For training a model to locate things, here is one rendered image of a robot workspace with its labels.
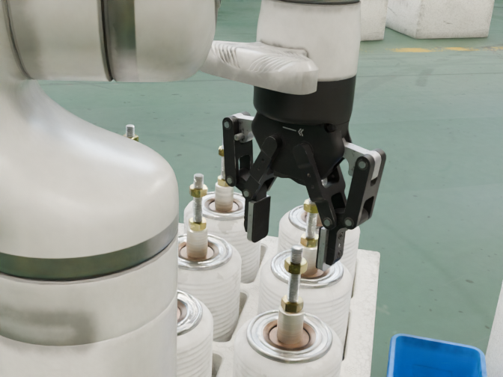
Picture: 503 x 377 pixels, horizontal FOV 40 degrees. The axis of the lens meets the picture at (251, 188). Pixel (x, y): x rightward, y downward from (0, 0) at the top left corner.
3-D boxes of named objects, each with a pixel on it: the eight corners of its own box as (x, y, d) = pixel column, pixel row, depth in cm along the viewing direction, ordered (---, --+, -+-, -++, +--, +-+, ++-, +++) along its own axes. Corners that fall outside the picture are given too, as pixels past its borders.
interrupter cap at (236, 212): (194, 194, 87) (194, 189, 87) (254, 197, 88) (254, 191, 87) (189, 221, 81) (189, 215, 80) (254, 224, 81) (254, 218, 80)
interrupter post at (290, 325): (303, 332, 62) (306, 301, 60) (302, 348, 60) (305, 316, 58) (276, 329, 62) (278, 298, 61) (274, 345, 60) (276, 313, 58)
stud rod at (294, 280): (289, 318, 61) (296, 242, 58) (298, 322, 60) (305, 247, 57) (282, 322, 60) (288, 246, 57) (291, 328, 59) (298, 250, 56)
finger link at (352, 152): (321, 132, 50) (312, 158, 51) (373, 161, 48) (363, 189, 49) (338, 125, 52) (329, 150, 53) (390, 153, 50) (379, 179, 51)
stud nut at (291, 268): (294, 261, 59) (295, 253, 59) (310, 268, 58) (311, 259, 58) (280, 269, 58) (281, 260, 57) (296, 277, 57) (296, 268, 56)
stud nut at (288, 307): (290, 298, 61) (291, 290, 60) (306, 307, 60) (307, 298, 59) (277, 307, 59) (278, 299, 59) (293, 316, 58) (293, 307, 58)
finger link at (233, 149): (251, 110, 57) (261, 179, 59) (235, 111, 58) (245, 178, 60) (230, 117, 55) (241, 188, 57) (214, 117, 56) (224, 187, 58)
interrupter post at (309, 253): (314, 279, 70) (317, 250, 69) (292, 274, 71) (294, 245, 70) (320, 268, 72) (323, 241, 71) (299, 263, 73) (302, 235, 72)
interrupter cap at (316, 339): (332, 319, 64) (333, 313, 64) (331, 371, 57) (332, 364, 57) (251, 310, 65) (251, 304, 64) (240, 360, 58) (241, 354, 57)
